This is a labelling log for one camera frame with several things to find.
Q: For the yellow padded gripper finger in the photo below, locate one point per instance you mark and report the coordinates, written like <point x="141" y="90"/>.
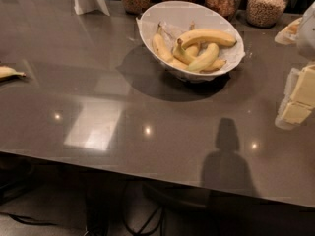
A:
<point x="289" y="34"/>
<point x="299" y="98"/>

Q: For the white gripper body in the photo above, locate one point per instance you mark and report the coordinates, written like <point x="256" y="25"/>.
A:
<point x="307" y="33"/>

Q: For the white paper bowl liner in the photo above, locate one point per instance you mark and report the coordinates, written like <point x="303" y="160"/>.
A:
<point x="233" y="54"/>

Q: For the front greenish yellow banana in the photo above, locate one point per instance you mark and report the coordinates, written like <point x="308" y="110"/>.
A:
<point x="206" y="59"/>

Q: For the middle curved yellow banana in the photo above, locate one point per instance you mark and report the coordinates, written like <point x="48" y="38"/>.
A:
<point x="187" y="55"/>

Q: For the white ceramic bowl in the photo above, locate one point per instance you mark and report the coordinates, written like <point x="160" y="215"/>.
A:
<point x="183" y="14"/>

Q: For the banana on table left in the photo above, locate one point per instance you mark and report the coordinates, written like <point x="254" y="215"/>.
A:
<point x="6" y="72"/>

